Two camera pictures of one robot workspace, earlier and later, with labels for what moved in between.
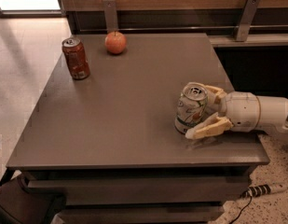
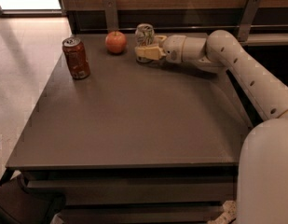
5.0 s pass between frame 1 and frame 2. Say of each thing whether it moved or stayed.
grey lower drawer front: stayed
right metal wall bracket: stayed
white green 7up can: moved
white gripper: moved
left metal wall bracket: stayed
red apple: stayed
